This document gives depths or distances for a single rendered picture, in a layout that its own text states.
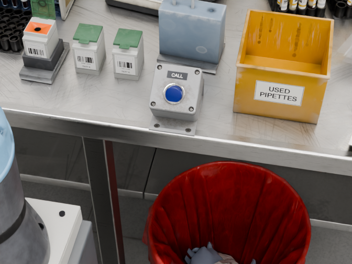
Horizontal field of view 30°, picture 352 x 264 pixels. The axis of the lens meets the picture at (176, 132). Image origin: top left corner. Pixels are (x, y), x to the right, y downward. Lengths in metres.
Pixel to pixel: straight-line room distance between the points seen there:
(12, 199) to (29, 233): 0.07
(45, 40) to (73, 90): 0.09
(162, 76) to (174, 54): 0.13
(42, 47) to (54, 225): 0.32
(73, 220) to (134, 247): 1.04
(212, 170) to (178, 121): 0.52
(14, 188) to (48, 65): 0.39
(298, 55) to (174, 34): 0.20
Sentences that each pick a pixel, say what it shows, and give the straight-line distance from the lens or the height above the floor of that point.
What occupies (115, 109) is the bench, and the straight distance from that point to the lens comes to 1.02.
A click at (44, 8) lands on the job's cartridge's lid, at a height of 0.97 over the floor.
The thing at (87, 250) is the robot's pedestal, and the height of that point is 0.85.
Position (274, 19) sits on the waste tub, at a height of 0.96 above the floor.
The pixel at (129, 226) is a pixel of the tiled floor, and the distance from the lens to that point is 1.94.
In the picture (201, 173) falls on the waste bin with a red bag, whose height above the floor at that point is 0.43.
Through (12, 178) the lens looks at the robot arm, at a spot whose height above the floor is 1.07.
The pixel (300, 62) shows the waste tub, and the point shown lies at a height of 0.88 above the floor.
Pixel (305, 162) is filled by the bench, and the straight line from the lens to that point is 0.99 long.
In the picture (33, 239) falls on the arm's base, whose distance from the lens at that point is 0.78.
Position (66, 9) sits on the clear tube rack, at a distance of 1.20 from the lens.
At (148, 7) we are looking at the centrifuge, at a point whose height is 0.90.
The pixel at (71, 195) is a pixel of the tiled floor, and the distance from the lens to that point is 2.02.
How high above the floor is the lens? 1.61
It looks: 48 degrees down
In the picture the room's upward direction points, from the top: straight up
